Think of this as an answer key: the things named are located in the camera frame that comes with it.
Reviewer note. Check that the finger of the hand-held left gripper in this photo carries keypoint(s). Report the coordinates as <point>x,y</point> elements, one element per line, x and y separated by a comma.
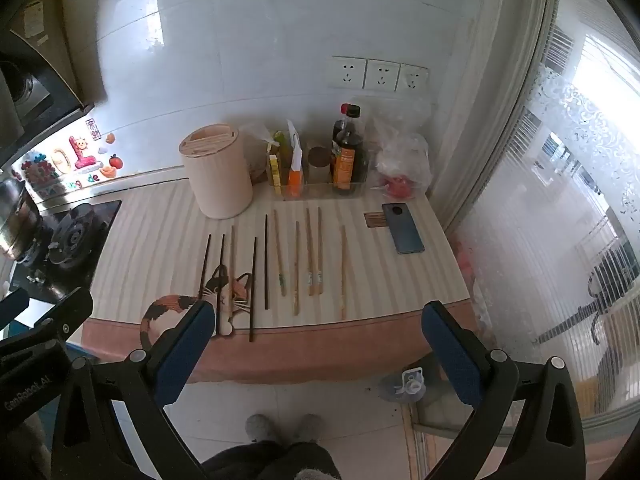
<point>12,305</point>
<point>65,317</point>

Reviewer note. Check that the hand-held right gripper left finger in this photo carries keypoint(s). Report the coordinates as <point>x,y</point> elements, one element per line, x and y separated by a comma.
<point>185,355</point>

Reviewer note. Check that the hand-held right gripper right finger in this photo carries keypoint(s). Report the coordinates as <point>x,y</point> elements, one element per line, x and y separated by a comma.
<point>450,355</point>

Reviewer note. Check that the dark chopstick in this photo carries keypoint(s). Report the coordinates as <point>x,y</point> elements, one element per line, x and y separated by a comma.
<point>253,290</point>
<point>205,266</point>
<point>221,270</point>
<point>266,260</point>

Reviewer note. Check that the pale wooden chopstick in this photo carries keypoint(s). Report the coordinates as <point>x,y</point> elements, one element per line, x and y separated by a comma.
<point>231,260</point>

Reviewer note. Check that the reddish wooden chopstick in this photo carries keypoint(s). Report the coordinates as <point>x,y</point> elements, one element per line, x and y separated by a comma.
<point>343,270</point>

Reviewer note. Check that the wooden chopstick green print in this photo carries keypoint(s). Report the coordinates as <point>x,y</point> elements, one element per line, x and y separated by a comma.
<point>279,255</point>

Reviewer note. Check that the plain wooden chopstick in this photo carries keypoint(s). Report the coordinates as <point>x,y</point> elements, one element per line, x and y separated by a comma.
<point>296,270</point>

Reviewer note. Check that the beige cylindrical chopstick holder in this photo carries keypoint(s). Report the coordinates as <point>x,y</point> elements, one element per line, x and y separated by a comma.
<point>220,180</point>

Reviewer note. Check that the blue plastic bin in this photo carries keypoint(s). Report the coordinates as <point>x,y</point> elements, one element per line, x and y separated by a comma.
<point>82,351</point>

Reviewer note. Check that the clear plastic container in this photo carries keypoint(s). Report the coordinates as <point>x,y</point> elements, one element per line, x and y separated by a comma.
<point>407,385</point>

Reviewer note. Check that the black gas stove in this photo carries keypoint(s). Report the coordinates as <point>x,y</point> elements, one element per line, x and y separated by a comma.
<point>75,235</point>

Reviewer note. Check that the metal cooking pot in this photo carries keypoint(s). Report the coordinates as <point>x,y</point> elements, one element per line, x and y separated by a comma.
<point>17,220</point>

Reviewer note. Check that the grey slipper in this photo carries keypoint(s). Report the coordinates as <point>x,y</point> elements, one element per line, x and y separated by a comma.
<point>259,427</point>

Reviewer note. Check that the blue smartphone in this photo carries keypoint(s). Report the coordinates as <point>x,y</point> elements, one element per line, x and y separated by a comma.
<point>402,230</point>

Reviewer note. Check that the person's dark pants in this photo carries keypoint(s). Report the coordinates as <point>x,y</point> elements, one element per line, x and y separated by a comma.
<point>270,462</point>

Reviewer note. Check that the brown card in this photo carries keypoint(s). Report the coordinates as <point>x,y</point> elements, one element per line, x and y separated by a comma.
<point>374,220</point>

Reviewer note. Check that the sliding glass door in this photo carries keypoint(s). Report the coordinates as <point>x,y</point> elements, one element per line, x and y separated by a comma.
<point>550,210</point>

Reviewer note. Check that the clear plastic bag red contents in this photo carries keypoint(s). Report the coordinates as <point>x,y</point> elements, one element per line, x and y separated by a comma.
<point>400,160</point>

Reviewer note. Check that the yellow box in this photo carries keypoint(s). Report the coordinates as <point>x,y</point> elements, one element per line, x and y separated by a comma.
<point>274,170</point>

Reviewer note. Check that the white and orange tube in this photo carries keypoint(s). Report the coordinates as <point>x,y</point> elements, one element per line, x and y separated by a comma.
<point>295,180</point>

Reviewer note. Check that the clear plastic organizer box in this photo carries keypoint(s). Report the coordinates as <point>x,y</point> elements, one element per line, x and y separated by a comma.
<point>320,191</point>

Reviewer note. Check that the black range hood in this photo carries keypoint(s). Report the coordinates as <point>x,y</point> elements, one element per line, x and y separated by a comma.
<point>30,95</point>

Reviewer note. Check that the crumpled clear plastic bag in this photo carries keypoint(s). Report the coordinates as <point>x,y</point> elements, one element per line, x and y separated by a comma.
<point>257,155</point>

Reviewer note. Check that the dark sauce bottle black cap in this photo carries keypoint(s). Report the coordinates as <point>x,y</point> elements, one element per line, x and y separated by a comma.
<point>347,160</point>

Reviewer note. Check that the green packet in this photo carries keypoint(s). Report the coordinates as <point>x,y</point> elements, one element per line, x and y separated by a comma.
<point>281,147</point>

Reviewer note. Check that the brown cylindrical can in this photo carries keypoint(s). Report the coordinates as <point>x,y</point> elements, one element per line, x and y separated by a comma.
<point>319,167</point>

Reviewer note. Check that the dark bottle red cap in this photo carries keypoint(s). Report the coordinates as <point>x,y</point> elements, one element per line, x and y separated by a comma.
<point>344,108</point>

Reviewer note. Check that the brown cardboard box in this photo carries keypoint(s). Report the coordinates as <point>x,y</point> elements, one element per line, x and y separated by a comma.
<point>45,30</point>

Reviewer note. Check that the colourful wall stickers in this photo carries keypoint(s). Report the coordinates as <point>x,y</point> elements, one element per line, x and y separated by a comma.
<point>82,152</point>

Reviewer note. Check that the white wall socket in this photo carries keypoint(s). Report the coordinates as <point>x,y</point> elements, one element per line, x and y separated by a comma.
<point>413,79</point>
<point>347,72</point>
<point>381,75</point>

